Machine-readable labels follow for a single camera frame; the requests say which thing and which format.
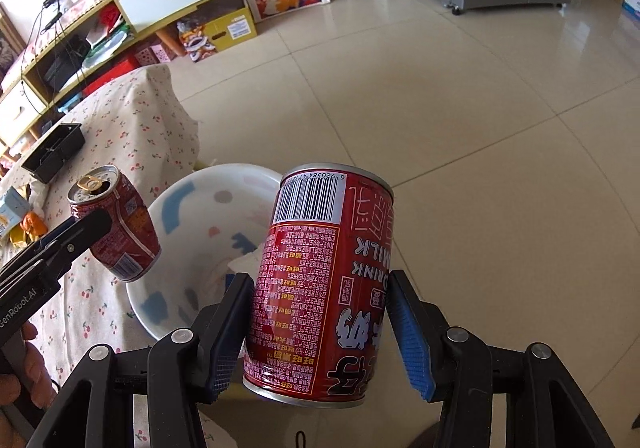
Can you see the pink patterned box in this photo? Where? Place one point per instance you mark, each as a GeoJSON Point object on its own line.
{"type": "Point", "coordinates": [159, 54]}

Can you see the red gift box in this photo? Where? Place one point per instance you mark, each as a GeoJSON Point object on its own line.
{"type": "Point", "coordinates": [115, 70]}

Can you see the person's left hand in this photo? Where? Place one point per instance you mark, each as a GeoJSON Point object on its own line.
{"type": "Point", "coordinates": [37, 378]}

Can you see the light blue milk carton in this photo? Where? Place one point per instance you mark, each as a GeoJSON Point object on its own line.
{"type": "Point", "coordinates": [10, 215]}

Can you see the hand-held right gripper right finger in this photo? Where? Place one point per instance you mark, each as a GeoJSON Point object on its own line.
{"type": "Point", "coordinates": [410, 338]}

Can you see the black electronic box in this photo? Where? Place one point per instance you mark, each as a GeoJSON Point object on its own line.
{"type": "Point", "coordinates": [62, 63]}

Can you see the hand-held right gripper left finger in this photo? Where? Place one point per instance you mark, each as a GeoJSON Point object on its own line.
{"type": "Point", "coordinates": [227, 333]}

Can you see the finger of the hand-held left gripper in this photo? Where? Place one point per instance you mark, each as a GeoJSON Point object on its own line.
{"type": "Point", "coordinates": [80, 238]}
{"type": "Point", "coordinates": [47, 242]}

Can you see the crumpled white tissue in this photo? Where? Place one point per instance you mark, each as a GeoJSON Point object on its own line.
{"type": "Point", "coordinates": [37, 195]}

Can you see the white plastic basin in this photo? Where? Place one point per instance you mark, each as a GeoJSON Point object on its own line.
{"type": "Point", "coordinates": [200, 238]}

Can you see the black plastic tray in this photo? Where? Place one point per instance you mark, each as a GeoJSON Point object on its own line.
{"type": "Point", "coordinates": [55, 155]}

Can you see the stack of papers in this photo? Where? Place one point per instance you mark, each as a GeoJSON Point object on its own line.
{"type": "Point", "coordinates": [107, 42]}

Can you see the slim red drink can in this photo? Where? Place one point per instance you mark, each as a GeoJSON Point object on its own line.
{"type": "Point", "coordinates": [130, 228]}

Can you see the yellow cardboard box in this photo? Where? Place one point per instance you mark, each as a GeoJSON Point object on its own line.
{"type": "Point", "coordinates": [220, 30]}

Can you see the wide red milk can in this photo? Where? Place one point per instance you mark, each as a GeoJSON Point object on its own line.
{"type": "Point", "coordinates": [310, 288]}

